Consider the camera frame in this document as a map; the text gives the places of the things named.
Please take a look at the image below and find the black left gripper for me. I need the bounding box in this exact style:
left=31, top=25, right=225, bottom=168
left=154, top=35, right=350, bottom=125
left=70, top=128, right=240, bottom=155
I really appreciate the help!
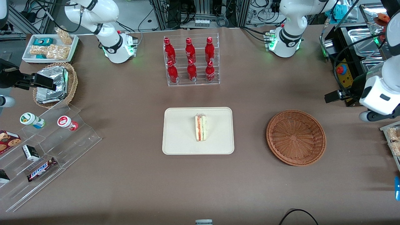
left=324, top=73, right=368, bottom=104

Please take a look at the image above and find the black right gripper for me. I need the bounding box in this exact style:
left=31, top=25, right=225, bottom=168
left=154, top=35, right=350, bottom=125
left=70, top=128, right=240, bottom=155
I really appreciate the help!
left=0, top=59, right=57, bottom=91

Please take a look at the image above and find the triangle sandwich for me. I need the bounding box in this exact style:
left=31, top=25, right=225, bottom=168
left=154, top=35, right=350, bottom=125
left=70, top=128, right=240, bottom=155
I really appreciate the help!
left=195, top=113, right=207, bottom=142

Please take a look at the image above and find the white rectangular snack tray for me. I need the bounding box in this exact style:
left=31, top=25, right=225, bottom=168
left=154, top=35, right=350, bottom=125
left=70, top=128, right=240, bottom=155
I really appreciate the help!
left=22, top=34, right=79, bottom=64

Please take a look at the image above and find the light tan wicker basket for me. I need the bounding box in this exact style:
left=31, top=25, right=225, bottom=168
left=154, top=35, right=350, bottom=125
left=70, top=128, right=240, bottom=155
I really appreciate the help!
left=33, top=62, right=78, bottom=109

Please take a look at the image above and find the metal tray with snacks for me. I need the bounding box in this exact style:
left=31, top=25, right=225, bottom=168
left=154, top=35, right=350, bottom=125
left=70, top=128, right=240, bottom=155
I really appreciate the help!
left=380, top=121, right=400, bottom=172

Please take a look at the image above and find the round brown wicker basket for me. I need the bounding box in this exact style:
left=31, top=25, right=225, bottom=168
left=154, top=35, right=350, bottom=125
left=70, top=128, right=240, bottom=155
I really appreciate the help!
left=266, top=109, right=327, bottom=166

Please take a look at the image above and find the cream rectangular tray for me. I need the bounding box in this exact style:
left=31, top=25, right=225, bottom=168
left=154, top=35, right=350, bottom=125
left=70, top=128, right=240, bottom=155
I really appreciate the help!
left=162, top=107, right=235, bottom=155

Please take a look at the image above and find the foil wrapped package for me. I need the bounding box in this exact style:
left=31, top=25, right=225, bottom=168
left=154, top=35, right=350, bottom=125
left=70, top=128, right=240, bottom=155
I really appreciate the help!
left=36, top=89, right=68, bottom=104
left=37, top=66, right=68, bottom=94

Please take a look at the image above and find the yellow emergency stop box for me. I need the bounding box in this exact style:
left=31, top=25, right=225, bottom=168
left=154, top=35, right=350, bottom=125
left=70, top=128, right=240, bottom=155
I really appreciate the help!
left=336, top=58, right=355, bottom=91

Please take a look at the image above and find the clear bag of peanuts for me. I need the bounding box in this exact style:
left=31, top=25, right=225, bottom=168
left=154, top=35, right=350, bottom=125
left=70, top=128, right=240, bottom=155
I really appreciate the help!
left=55, top=27, right=73, bottom=45
left=30, top=45, right=47, bottom=56
left=46, top=44, right=70, bottom=60

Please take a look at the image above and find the green lid yogurt bottle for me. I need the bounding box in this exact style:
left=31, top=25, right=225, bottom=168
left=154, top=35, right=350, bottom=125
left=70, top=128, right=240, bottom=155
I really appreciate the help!
left=20, top=112, right=46, bottom=129

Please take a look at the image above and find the red lid yogurt bottle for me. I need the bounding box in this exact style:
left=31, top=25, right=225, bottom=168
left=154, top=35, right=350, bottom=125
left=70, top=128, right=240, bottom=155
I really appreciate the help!
left=57, top=116, right=78, bottom=131

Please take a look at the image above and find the steel food pan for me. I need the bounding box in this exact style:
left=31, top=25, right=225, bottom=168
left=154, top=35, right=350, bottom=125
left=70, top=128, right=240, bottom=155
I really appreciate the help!
left=347, top=27, right=386, bottom=57

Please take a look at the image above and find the red cookie box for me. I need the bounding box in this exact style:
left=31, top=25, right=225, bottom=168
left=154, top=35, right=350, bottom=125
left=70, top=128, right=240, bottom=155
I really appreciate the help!
left=0, top=130, right=22, bottom=155

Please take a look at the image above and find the small black white box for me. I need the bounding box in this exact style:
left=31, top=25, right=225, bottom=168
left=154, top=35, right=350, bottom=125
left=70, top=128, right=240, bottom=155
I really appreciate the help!
left=22, top=145, right=40, bottom=162

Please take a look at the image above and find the clear acrylic stepped shelf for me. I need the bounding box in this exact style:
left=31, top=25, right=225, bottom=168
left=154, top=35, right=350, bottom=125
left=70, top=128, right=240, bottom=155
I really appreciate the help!
left=0, top=103, right=102, bottom=213

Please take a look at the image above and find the snickers chocolate bar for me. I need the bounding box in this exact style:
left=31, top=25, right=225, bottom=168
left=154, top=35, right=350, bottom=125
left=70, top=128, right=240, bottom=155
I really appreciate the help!
left=27, top=157, right=58, bottom=183

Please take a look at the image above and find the red soda bottle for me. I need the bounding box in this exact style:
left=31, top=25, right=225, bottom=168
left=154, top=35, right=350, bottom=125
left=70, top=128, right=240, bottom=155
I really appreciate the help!
left=205, top=37, right=216, bottom=63
left=205, top=60, right=216, bottom=82
left=185, top=37, right=197, bottom=63
left=167, top=60, right=179, bottom=83
left=164, top=37, right=176, bottom=63
left=187, top=59, right=198, bottom=82

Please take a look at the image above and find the clear acrylic bottle rack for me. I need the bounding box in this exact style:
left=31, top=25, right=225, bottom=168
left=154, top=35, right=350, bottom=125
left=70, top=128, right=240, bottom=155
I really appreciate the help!
left=163, top=33, right=220, bottom=87

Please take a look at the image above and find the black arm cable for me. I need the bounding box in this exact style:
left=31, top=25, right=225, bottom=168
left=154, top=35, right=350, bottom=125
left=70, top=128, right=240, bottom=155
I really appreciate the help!
left=315, top=0, right=388, bottom=94

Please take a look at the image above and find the black cable loop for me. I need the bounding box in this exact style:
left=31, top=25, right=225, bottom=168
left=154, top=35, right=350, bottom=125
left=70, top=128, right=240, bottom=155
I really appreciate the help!
left=278, top=209, right=319, bottom=225

